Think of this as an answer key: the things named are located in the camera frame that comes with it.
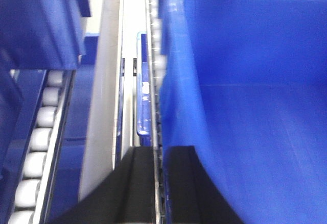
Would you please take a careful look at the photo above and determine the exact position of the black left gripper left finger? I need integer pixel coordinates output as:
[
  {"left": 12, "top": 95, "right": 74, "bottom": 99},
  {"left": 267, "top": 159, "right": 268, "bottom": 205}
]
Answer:
[{"left": 52, "top": 146, "right": 155, "bottom": 223}]

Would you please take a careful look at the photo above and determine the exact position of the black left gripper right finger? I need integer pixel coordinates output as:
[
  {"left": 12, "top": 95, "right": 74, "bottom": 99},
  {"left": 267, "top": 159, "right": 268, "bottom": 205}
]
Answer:
[{"left": 163, "top": 146, "right": 243, "bottom": 223}]

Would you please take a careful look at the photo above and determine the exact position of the dark blue bin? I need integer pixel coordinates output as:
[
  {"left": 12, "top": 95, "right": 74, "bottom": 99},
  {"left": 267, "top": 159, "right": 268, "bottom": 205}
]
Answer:
[
  {"left": 159, "top": 0, "right": 326, "bottom": 223},
  {"left": 1, "top": 0, "right": 91, "bottom": 70},
  {"left": 136, "top": 32, "right": 152, "bottom": 146}
]

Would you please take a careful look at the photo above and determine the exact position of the left white roller track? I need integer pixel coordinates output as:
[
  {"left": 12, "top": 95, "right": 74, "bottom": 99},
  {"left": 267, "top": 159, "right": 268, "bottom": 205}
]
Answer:
[{"left": 8, "top": 70, "right": 75, "bottom": 223}]

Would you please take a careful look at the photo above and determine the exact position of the white roller conveyor track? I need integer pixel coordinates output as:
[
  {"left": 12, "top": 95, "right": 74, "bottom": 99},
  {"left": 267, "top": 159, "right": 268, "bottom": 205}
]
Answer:
[{"left": 145, "top": 0, "right": 166, "bottom": 223}]

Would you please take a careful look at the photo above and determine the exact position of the steel guide rail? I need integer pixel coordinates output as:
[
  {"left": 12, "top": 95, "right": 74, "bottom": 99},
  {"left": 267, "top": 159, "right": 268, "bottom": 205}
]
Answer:
[{"left": 78, "top": 0, "right": 124, "bottom": 201}]

